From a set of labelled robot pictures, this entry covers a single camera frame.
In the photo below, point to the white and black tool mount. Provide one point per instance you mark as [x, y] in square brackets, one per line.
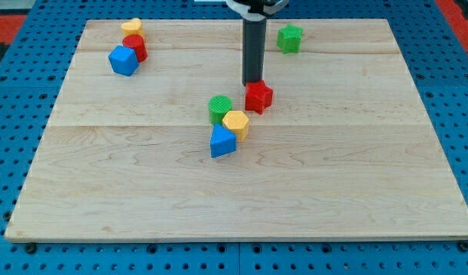
[256, 10]

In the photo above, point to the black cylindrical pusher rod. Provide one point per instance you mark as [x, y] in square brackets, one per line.
[253, 50]

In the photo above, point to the green star block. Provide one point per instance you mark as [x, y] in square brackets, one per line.
[289, 38]

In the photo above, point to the red star block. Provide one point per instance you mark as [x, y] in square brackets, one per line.
[258, 96]

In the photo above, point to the green cylinder block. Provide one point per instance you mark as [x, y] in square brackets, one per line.
[218, 106]

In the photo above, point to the yellow hexagon block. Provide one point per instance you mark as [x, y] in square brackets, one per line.
[238, 123]

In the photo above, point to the blue triangle block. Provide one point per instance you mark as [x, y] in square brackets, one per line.
[222, 141]

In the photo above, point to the yellow heart block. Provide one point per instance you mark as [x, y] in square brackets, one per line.
[133, 27]

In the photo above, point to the red cylinder block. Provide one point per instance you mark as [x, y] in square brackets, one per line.
[137, 43]

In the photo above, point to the blue cube block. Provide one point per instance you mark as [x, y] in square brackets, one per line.
[123, 60]

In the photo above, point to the light wooden board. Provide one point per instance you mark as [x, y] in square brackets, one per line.
[345, 152]

